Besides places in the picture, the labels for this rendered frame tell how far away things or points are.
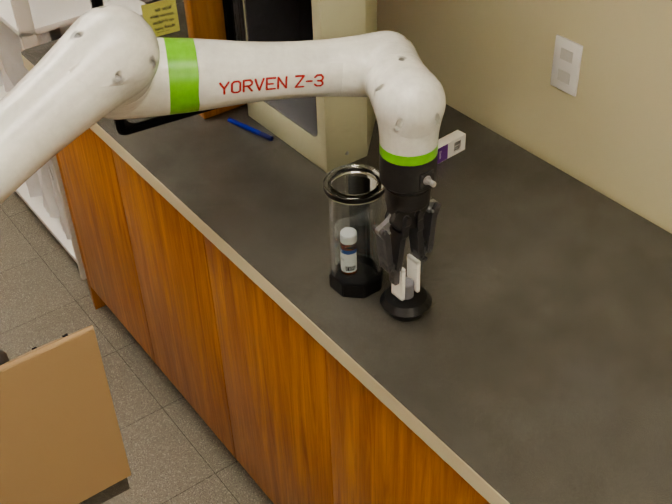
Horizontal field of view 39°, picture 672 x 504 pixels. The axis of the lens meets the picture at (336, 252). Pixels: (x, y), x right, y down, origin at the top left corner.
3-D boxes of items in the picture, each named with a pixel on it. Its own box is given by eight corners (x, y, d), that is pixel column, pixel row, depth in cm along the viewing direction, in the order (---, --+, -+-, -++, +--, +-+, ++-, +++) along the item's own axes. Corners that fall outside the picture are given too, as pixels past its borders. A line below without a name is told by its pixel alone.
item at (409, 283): (408, 286, 175) (409, 258, 171) (442, 312, 169) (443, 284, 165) (369, 307, 171) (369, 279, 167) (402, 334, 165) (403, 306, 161)
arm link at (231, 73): (201, 125, 146) (199, 58, 139) (192, 90, 155) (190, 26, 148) (424, 110, 154) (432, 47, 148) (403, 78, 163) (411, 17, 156)
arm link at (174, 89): (75, 112, 137) (67, 29, 137) (79, 128, 149) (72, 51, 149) (202, 105, 141) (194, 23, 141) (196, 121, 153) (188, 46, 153)
